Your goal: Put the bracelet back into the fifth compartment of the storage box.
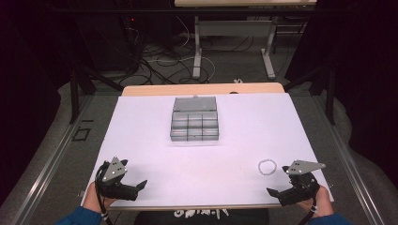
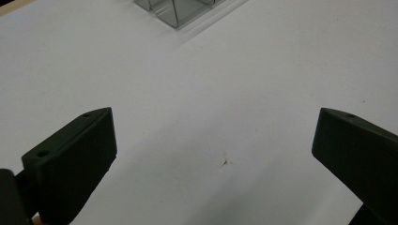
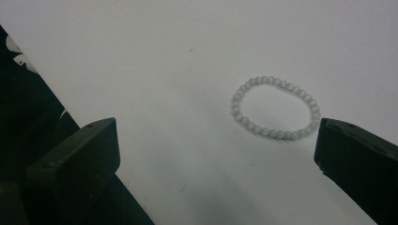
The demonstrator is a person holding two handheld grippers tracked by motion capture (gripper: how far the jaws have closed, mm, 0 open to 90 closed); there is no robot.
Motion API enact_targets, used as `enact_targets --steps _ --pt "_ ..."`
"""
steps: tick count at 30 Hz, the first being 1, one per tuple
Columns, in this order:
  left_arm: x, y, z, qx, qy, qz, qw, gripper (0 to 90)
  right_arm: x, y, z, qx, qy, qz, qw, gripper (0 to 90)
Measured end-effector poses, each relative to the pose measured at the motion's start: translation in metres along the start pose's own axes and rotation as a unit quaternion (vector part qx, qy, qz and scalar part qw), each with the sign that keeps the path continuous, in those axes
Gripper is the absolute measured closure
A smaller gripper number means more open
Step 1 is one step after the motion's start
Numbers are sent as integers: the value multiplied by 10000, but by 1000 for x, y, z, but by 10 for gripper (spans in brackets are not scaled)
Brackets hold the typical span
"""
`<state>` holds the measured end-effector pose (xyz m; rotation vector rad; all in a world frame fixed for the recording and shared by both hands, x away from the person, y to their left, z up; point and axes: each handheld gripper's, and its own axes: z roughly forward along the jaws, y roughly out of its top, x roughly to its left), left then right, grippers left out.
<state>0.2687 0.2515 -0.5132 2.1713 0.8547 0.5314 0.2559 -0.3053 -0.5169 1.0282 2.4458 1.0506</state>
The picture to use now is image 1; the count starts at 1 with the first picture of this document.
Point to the aluminium floor rail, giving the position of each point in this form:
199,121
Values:
347,162
47,168

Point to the clear plastic compartment box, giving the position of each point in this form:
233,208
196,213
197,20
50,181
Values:
194,120

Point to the white table mat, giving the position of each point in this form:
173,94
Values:
200,162

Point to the person's left hand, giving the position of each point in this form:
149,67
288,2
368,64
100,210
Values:
94,200

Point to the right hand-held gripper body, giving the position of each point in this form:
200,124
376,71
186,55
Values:
301,184

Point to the white desk with metal legs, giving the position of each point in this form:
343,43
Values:
234,28

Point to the person's black printed shirt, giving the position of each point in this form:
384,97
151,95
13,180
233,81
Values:
202,217

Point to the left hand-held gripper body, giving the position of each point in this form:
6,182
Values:
116,184

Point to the black metal stand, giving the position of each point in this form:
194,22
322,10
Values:
329,90
78,90

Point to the black computer tower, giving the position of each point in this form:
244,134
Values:
106,43

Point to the person's right hand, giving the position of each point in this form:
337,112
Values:
320,203

